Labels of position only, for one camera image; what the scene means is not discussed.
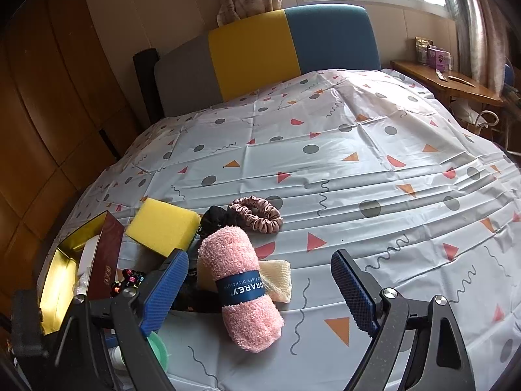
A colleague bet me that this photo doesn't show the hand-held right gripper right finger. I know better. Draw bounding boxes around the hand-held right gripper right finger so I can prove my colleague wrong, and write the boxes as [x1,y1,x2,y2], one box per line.
[331,249,477,391]

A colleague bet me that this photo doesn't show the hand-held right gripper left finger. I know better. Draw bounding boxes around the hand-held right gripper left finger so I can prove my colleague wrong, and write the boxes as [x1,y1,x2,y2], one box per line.
[53,248,190,391]

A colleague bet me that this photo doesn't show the colourful hair ties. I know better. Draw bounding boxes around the colourful hair ties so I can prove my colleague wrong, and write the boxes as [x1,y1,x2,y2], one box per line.
[111,268,145,296]

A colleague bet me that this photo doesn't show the green scrubber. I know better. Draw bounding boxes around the green scrubber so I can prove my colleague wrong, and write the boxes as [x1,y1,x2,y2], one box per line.
[147,332,168,365]

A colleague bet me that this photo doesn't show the yellow sponge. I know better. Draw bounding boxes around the yellow sponge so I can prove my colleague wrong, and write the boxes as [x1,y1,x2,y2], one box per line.
[125,197,202,253]

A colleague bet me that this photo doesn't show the beige mesh scrub cloth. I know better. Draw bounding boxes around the beige mesh scrub cloth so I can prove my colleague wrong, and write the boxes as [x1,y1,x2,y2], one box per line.
[258,258,293,304]

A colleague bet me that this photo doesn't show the pink yarn skein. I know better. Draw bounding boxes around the pink yarn skein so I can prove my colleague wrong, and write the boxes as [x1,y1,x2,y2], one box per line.
[197,225,285,354]

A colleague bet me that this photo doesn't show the black scrunchie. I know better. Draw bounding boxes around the black scrunchie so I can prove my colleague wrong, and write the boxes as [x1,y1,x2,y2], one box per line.
[199,206,237,233]

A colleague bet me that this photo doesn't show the gold lined gift box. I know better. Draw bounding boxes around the gold lined gift box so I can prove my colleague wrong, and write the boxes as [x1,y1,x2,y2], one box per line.
[38,210,125,335]

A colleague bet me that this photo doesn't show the pink satin scrunchie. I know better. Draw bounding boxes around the pink satin scrunchie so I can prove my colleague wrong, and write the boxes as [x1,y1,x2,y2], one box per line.
[227,196,284,235]

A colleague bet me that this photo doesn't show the wooden side desk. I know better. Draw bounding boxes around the wooden side desk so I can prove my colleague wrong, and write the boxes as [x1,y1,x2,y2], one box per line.
[390,59,505,109]

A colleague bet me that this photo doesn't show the wooden wardrobe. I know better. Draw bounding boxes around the wooden wardrobe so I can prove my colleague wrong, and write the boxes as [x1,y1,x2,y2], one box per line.
[0,0,141,306]

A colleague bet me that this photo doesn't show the purple box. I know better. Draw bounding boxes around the purple box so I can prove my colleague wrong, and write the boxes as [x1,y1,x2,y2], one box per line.
[432,48,454,71]

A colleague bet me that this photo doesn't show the grey yellow blue headboard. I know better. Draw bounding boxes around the grey yellow blue headboard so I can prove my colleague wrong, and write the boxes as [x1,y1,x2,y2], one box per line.
[154,6,382,118]

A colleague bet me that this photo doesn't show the sheer grey curtain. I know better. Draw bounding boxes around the sheer grey curtain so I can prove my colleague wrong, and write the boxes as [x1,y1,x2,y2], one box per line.
[445,0,509,90]

